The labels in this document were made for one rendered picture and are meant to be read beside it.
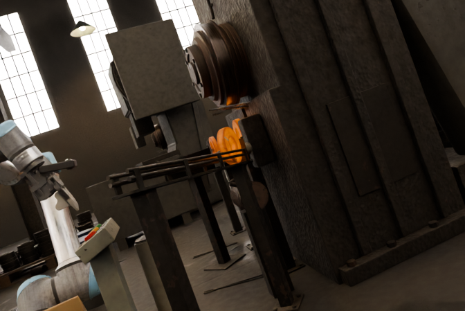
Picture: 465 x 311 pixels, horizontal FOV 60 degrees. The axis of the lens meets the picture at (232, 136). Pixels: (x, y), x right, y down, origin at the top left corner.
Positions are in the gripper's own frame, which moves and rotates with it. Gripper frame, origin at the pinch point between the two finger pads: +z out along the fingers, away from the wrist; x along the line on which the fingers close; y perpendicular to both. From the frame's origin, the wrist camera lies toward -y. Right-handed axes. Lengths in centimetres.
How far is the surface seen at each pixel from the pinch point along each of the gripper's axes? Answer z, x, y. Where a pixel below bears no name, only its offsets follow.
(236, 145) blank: 21, -17, -60
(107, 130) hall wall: -160, -1058, -19
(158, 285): 37.2, 8.1, -4.1
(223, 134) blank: 14, -10, -57
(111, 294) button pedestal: 28.6, 11.7, 7.5
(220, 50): -16, -37, -88
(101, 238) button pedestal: 12.8, 19.1, -2.2
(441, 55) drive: 51, -10, -159
